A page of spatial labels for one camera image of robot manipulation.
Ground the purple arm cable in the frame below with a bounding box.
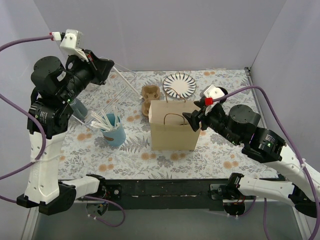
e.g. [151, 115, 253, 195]
[0, 34, 126, 228]
[212, 86, 320, 240]

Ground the floral tablecloth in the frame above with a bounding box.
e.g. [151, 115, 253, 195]
[48, 69, 282, 181]

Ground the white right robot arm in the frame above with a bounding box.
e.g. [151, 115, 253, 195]
[182, 103, 320, 218]

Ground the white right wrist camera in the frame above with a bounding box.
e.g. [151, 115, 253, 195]
[193, 84, 220, 116]

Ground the stack of black cups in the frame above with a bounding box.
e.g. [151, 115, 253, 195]
[212, 87, 228, 104]

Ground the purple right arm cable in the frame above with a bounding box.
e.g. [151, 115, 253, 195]
[212, 86, 320, 240]

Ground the brown cardboard cup carrier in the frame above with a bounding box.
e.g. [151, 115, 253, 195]
[141, 85, 161, 118]

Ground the light blue straw cup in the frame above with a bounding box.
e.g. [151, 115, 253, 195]
[100, 113, 126, 147]

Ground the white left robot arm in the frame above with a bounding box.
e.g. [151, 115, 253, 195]
[16, 50, 114, 216]

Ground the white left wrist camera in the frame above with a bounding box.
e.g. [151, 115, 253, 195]
[50, 29, 89, 62]

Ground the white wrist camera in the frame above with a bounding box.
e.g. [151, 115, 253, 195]
[193, 84, 220, 116]
[50, 29, 89, 62]

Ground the blue striped white plate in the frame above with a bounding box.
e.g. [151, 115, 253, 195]
[162, 72, 197, 99]

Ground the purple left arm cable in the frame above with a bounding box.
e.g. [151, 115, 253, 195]
[0, 34, 126, 228]

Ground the brown paper bag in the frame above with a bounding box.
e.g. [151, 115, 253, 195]
[148, 87, 200, 151]

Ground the white wrapped straws bundle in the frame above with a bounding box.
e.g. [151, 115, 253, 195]
[90, 106, 120, 132]

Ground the single white straw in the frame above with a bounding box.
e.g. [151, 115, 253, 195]
[112, 63, 142, 100]

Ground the dark teal cup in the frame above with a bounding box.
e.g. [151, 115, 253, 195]
[69, 98, 88, 121]

